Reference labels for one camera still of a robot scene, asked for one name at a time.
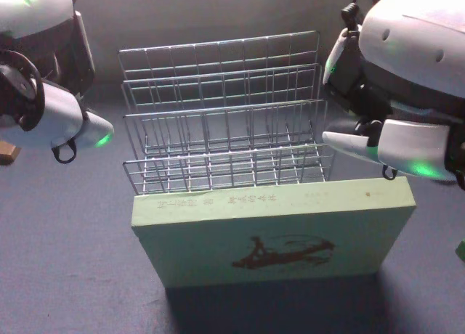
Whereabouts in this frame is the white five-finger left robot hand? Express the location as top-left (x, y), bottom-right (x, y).
top-left (0, 0), bottom-right (116, 164)

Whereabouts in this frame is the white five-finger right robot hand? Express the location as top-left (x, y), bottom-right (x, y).
top-left (321, 0), bottom-right (465, 192)

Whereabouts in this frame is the pale green book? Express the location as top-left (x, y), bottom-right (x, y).
top-left (131, 176), bottom-right (416, 289)

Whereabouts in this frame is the small wooden block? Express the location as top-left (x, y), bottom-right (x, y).
top-left (0, 139), bottom-right (22, 166)

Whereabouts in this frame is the black cable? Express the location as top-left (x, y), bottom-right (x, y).
top-left (340, 0), bottom-right (365, 32)

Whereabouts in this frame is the silver wire rack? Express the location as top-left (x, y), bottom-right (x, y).
top-left (118, 30), bottom-right (335, 207)

